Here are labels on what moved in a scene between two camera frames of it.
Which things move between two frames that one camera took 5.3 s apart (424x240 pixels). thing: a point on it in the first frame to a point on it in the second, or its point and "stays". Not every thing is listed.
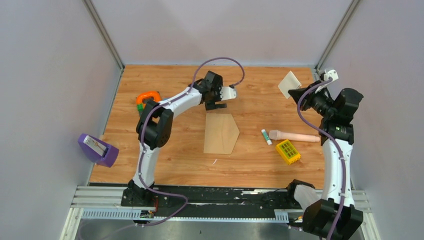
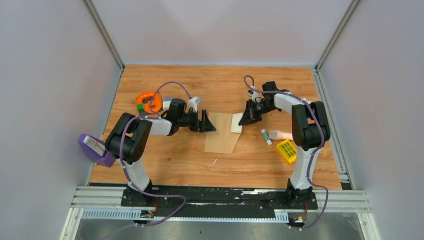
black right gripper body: x=321 y=104 to x=261 y=108
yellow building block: x=288 y=151 stays
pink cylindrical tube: x=276 y=135 stays
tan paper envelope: x=221 y=133 stays
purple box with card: x=98 y=151 stays
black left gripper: x=211 y=105 to x=205 y=125
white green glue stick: x=269 y=141 stays
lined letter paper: x=289 y=82 to x=235 y=128
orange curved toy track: x=156 y=96 stays
